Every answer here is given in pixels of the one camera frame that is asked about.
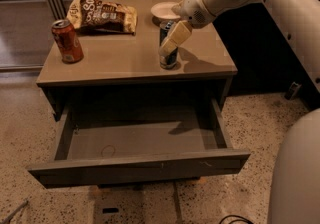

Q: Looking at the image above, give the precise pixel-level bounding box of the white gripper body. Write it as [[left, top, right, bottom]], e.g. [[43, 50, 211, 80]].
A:
[[180, 0, 216, 29]]

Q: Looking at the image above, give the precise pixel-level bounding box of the blue silver redbull can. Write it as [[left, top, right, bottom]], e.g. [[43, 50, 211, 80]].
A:
[[159, 20, 178, 70]]

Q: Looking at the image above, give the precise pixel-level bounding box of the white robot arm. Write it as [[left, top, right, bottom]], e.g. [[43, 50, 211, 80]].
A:
[[159, 0, 320, 224]]

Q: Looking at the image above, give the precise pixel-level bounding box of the red soda can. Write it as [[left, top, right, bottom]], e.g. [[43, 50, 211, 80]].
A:
[[51, 19, 84, 64]]

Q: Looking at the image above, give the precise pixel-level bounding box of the open grey top drawer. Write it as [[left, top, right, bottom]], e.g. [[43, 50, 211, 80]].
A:
[[27, 99, 250, 188]]

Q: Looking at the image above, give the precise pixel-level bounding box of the white paper bowl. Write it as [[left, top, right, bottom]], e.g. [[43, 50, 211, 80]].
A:
[[151, 2, 180, 21]]

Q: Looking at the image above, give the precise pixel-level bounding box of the grey cabinet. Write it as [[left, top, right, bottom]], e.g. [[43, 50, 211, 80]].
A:
[[37, 0, 237, 113]]

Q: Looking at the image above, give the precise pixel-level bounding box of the yellow brown chip bag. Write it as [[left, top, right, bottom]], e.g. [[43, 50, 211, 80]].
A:
[[67, 0, 138, 34]]

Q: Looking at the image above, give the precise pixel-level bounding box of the black cable on floor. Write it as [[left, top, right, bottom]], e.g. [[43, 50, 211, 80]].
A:
[[218, 214, 254, 224]]

